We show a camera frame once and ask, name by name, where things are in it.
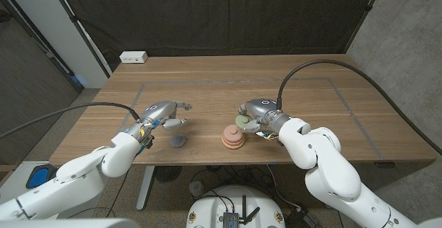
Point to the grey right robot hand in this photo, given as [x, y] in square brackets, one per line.
[266, 108]

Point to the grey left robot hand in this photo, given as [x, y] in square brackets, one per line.
[160, 110]

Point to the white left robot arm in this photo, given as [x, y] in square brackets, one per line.
[69, 179]

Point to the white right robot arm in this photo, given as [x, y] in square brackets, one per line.
[321, 166]

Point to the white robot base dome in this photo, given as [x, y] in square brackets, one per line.
[210, 207]

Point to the white power strip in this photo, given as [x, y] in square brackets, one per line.
[133, 57]

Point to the black round floor fan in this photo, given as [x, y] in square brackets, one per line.
[167, 173]

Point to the white table leg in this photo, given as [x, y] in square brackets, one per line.
[145, 186]

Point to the grey round floor object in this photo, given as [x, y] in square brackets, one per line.
[197, 188]

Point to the black backdrop curtain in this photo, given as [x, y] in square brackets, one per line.
[221, 14]

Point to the black backdrop stand pole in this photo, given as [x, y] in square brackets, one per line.
[366, 14]
[79, 31]

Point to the black power adapter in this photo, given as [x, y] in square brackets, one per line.
[298, 218]

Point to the radio box with black antennas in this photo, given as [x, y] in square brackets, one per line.
[230, 218]

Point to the blue foot pedal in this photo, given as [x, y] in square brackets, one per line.
[38, 177]

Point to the white robot torso edge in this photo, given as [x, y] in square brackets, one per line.
[69, 224]

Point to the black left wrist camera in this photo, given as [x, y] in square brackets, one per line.
[148, 141]

